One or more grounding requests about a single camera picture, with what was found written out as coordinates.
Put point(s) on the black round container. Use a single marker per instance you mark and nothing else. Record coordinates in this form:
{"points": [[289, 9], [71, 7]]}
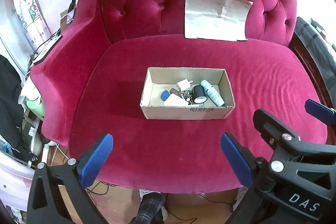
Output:
{"points": [[199, 94]]}

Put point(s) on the small white charger plug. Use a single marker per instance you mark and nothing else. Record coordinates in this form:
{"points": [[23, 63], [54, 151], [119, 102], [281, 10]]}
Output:
{"points": [[182, 84]]}

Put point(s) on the white flat panel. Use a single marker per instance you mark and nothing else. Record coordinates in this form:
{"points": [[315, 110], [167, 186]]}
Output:
{"points": [[50, 48]]}

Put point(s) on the large white charger plug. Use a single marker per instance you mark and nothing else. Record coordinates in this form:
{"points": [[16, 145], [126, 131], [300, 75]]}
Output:
{"points": [[174, 101]]}

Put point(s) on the brown lipstick tube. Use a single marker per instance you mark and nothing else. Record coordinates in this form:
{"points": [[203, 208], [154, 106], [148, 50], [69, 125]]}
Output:
{"points": [[173, 91]]}

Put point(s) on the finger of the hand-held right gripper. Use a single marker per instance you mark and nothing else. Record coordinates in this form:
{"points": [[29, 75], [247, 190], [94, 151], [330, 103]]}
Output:
{"points": [[270, 124], [317, 108]]}

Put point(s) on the blue cap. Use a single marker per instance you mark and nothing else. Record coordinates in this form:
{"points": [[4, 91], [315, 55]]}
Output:
{"points": [[164, 96]]}

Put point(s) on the cartoon cat printed curtain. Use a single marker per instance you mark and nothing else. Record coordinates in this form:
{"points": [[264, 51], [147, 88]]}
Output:
{"points": [[26, 3]]}

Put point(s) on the grey striped blanket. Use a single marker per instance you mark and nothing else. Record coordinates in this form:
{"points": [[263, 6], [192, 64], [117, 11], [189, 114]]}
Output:
{"points": [[320, 50]]}

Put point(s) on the small brown cardboard box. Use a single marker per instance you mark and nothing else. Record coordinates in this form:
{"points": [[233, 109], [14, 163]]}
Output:
{"points": [[64, 22]]}

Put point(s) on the pink floral cloth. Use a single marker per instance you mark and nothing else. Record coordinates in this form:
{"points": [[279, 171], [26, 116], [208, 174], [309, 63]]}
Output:
{"points": [[13, 182]]}

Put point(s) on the light blue cosmetic tube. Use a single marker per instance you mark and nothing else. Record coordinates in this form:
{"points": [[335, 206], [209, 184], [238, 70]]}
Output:
{"points": [[214, 95]]}

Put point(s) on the black garment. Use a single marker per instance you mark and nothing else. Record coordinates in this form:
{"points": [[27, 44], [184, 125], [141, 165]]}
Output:
{"points": [[10, 98]]}

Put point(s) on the person's leg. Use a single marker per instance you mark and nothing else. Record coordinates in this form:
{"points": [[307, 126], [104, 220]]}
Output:
{"points": [[149, 208]]}

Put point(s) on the creased brown paper sheet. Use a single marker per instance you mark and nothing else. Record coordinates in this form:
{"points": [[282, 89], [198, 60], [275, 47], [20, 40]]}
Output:
{"points": [[210, 16]]}

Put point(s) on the dark wooden bed frame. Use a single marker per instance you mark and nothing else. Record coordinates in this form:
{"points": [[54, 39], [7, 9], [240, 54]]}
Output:
{"points": [[307, 66]]}

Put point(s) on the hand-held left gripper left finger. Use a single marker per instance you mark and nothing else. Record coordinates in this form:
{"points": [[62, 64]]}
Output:
{"points": [[97, 158]]}

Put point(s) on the red velvet armchair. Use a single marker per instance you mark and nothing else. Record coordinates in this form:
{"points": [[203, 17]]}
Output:
{"points": [[170, 61]]}

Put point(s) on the light green container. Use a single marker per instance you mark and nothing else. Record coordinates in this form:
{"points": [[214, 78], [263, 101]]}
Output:
{"points": [[35, 107]]}

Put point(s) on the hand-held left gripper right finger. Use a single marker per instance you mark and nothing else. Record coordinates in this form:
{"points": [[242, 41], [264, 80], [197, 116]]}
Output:
{"points": [[236, 161]]}

